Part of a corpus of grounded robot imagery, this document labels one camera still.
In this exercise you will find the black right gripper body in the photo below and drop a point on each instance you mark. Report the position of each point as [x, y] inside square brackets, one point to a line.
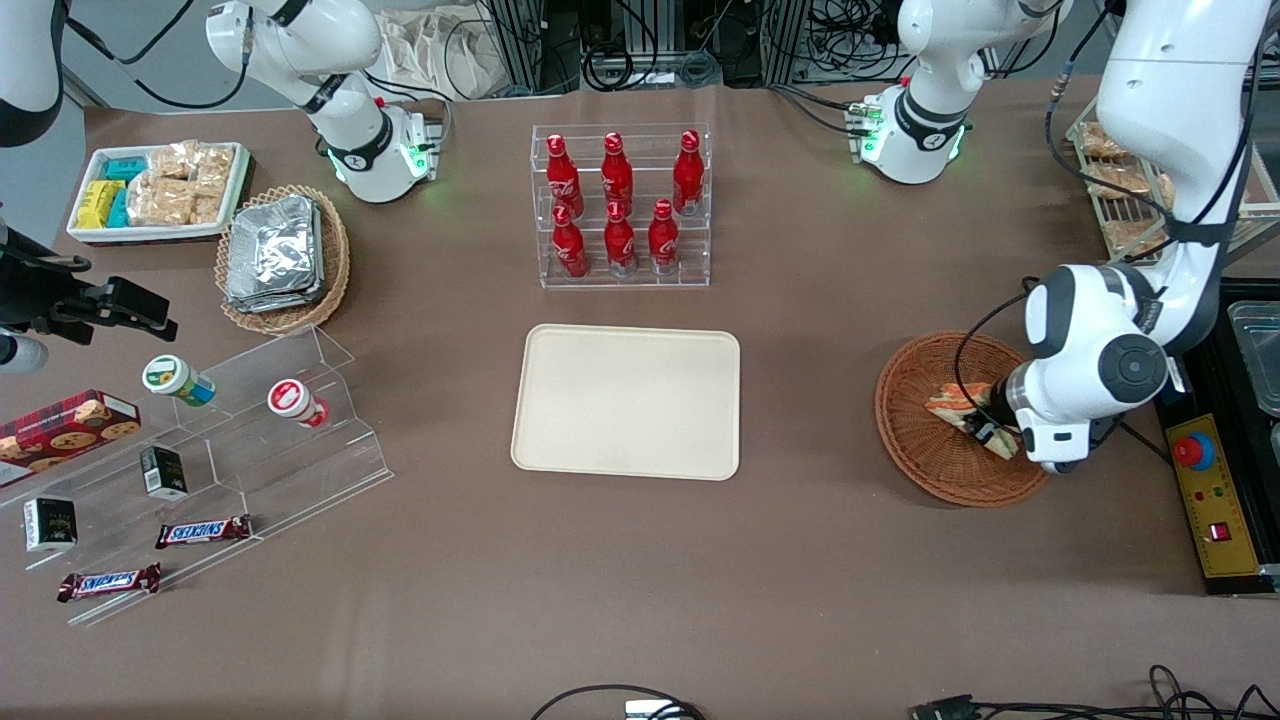
[40, 290]

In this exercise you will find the triangle sandwich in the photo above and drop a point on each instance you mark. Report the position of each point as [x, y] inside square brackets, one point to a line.
[945, 403]

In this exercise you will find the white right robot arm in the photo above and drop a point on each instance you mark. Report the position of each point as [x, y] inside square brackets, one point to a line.
[345, 120]

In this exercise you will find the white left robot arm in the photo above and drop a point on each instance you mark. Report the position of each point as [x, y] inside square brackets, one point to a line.
[1170, 80]

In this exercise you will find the white rectangular snack tray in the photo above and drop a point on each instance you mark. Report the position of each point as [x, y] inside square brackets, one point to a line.
[150, 235]

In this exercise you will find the brown round wicker basket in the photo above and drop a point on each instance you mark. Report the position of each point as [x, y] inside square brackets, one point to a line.
[920, 450]

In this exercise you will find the light oval wicker basket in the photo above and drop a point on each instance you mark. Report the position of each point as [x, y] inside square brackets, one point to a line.
[338, 260]

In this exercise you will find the beige plastic tray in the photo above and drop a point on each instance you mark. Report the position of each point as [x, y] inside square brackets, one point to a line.
[620, 400]

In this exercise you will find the green lid yogurt cup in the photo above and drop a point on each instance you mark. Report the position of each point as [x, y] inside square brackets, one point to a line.
[172, 378]

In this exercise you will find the yellow snack pack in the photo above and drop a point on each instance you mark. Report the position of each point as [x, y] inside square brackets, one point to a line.
[103, 192]
[93, 214]

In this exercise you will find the teal snack pack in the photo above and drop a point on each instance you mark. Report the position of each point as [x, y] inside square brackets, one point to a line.
[125, 169]
[119, 208]

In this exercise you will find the red tartan cookie box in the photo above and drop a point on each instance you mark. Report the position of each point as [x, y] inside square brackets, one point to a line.
[70, 425]

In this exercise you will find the clear rice cracker bag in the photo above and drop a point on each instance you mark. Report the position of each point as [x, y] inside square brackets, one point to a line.
[208, 205]
[160, 202]
[172, 160]
[215, 165]

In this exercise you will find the silver foil pack stack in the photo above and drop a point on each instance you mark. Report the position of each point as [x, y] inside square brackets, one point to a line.
[272, 252]

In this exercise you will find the small black carton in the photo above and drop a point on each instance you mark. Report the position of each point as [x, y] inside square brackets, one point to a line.
[163, 472]

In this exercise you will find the red lid yogurt cup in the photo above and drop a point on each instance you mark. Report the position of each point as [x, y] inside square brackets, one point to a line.
[292, 400]

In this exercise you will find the black and white carton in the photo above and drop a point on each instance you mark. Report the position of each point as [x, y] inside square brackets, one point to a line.
[50, 525]

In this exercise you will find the bagged brown pastry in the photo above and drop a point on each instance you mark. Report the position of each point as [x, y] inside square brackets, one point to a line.
[1130, 238]
[1118, 182]
[1100, 142]

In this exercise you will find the clear acrylic step display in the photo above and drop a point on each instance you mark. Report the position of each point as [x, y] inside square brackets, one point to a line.
[270, 470]

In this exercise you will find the yellow emergency stop box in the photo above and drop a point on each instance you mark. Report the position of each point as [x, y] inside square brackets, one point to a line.
[1215, 500]

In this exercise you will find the brown Snickers bar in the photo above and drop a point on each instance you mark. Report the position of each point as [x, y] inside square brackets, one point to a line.
[108, 582]
[203, 531]

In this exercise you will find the red cola bottle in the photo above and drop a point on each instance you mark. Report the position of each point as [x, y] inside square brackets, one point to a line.
[617, 175]
[620, 245]
[570, 250]
[663, 242]
[688, 175]
[563, 180]

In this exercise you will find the clear acrylic bottle rack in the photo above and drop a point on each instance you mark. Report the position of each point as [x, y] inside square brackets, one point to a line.
[640, 285]

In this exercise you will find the white cloth bag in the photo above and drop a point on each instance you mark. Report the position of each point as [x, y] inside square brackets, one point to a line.
[430, 50]

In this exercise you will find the small white device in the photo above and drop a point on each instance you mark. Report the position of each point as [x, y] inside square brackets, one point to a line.
[650, 710]

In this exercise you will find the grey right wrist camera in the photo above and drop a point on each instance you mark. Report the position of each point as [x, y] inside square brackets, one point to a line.
[20, 353]

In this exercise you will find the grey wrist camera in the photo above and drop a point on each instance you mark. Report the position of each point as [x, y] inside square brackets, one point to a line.
[1058, 447]
[20, 353]

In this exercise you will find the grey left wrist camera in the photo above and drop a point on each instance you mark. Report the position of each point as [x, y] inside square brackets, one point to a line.
[1058, 447]

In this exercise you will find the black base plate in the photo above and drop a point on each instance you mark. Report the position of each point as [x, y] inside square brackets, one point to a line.
[1262, 500]

